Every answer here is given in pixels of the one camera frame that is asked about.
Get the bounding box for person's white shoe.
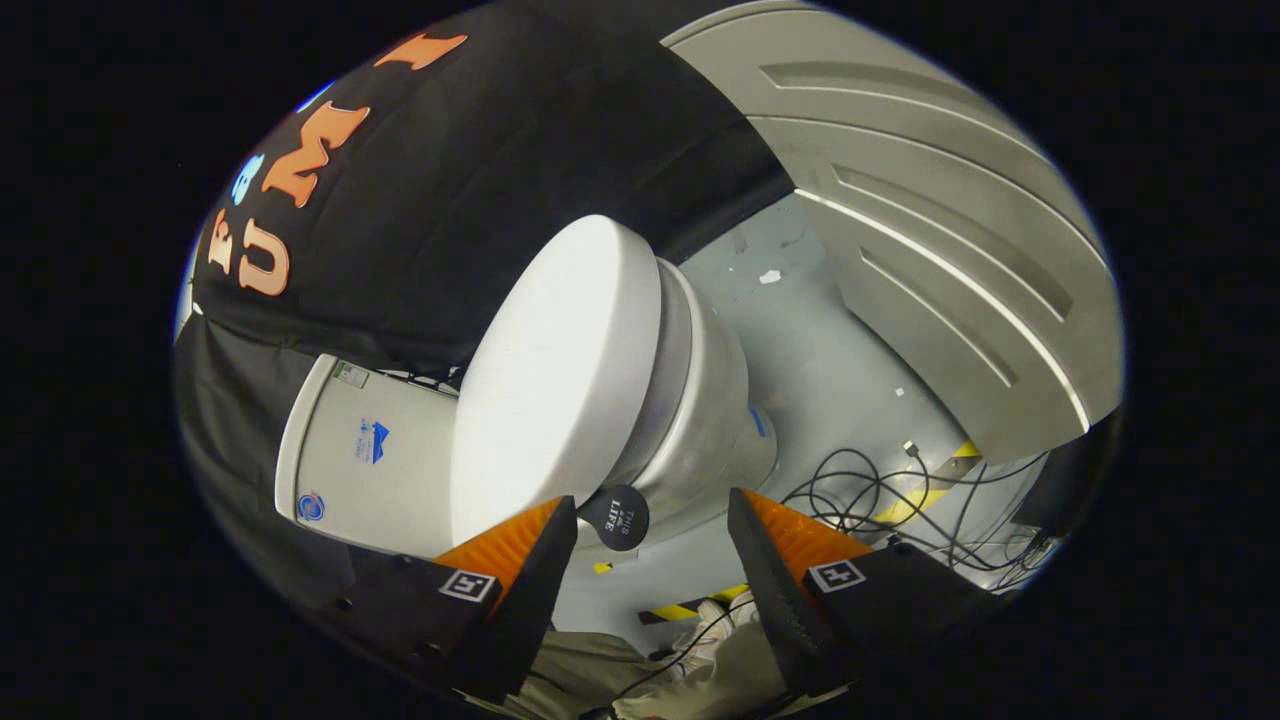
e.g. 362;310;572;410
675;595;763;661

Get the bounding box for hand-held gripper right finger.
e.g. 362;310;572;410
727;488;1006;701

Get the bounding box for dark box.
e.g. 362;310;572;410
1008;415;1106;546

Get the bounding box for white toilet lid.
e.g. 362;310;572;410
448;214;663;548

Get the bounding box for black backdrop cloth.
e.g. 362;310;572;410
175;0;796;601

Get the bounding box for person's beige trouser leg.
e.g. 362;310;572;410
505;620;796;720

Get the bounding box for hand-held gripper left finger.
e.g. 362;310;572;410
300;495;579;706

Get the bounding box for yellow black hazard tape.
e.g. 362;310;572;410
638;583;751;627
872;440;983;527

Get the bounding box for black floor cables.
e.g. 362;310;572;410
778;438;1056;593

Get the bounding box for white toilet bowl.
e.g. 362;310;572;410
598;258;779;549

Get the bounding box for white drawer cabinet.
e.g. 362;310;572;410
660;0;1124;467

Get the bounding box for round black lid handle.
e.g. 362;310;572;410
578;484;651;552

